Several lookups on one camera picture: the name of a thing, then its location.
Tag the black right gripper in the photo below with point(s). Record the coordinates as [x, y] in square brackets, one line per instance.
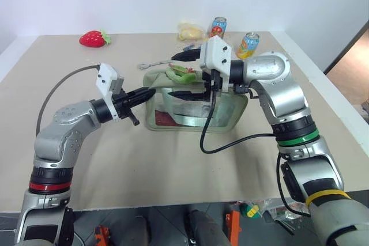
[210, 87]

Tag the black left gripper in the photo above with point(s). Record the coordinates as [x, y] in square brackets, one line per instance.
[124, 103]

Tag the green zip pouch clear window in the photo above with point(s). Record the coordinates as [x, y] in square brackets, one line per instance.
[230, 113]

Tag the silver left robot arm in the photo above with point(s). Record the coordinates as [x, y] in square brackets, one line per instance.
[66, 130]

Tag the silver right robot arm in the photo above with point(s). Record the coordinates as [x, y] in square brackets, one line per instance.
[288, 96]

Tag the dark red packet in pouch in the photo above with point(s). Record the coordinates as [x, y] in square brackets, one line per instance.
[165, 118]

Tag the silver wrench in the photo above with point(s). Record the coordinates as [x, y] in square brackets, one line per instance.
[152, 64]

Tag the yellow snack bag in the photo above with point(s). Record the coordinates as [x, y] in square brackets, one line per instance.
[190, 33]

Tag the red tomato drink can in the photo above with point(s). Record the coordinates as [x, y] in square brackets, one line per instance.
[219, 28]

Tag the orange juice drink can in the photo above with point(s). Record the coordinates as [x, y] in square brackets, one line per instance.
[248, 47]

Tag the red strawberry toy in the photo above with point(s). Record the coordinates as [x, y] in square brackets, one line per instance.
[91, 39]

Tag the large dark rounded shape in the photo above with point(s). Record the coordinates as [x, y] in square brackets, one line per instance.
[206, 226]

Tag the green and yellow toy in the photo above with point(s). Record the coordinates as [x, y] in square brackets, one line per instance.
[250, 211]

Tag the clear plastic bag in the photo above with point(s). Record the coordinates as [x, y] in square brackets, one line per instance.
[276, 211]

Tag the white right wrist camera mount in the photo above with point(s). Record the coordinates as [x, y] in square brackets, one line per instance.
[216, 53]

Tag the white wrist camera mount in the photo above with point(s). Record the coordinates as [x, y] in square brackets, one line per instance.
[216, 53]
[107, 80]

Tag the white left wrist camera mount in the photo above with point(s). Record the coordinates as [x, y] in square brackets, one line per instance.
[107, 80]

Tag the orange bracket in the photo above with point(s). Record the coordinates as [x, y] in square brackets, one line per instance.
[234, 224]
[102, 236]

